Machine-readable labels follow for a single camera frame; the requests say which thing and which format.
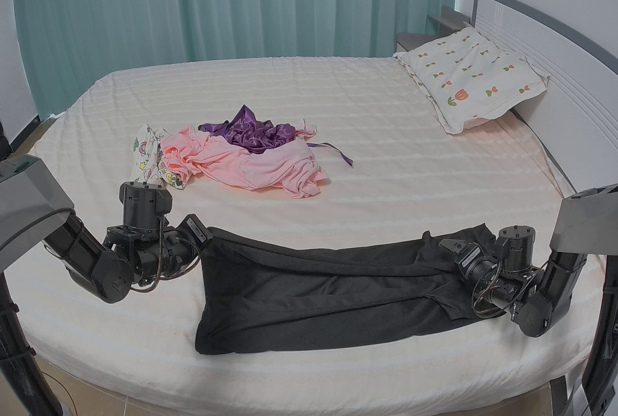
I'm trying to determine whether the bed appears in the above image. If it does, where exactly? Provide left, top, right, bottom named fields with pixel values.
left=0, top=0, right=618, bottom=416

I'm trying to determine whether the white printed garment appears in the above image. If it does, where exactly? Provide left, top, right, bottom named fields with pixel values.
left=128, top=124, right=186, bottom=190

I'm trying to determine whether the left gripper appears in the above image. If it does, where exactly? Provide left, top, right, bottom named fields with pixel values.
left=168, top=212, right=215, bottom=272

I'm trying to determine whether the pink garment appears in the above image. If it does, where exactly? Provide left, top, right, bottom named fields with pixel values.
left=159, top=117, right=331, bottom=200

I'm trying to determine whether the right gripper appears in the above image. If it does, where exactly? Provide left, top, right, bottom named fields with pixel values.
left=438, top=238, right=503, bottom=292

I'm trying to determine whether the purple garment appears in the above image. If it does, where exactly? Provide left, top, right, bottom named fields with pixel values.
left=199, top=104, right=354, bottom=167

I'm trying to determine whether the grey bedside table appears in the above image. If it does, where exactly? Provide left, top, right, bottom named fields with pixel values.
left=396, top=5, right=471, bottom=53

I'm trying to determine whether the white printed pillow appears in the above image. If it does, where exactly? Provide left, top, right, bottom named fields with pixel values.
left=393, top=25, right=551, bottom=135

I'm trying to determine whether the black garment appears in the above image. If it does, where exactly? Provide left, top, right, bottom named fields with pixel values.
left=194, top=222, right=500, bottom=356

